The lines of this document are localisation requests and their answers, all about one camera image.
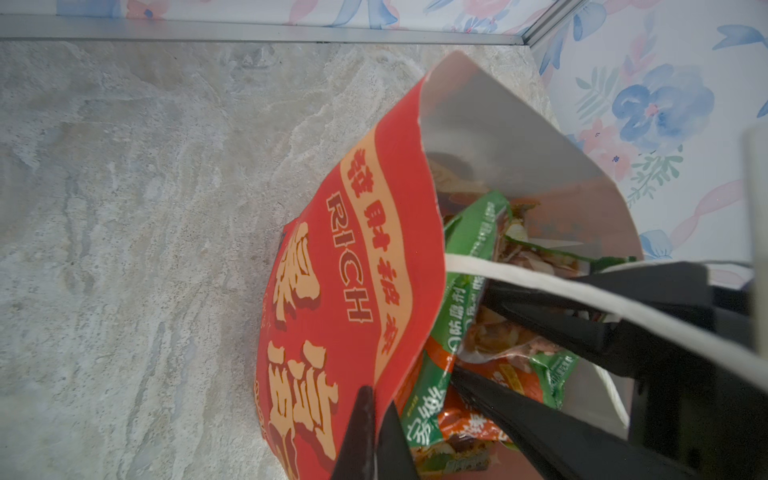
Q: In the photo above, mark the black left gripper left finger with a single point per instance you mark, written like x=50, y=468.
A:
x=356, y=460

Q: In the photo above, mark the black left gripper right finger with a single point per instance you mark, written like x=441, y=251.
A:
x=394, y=460

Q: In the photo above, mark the orange green noodle packet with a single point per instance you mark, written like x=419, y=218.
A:
x=444, y=433

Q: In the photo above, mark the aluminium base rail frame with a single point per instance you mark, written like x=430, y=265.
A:
x=47, y=27

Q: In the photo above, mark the red paper gift bag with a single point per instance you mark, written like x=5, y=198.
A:
x=361, y=273

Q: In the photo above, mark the aluminium corner post right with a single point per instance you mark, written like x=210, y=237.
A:
x=554, y=16

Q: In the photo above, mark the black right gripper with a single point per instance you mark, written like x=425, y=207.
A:
x=706, y=421

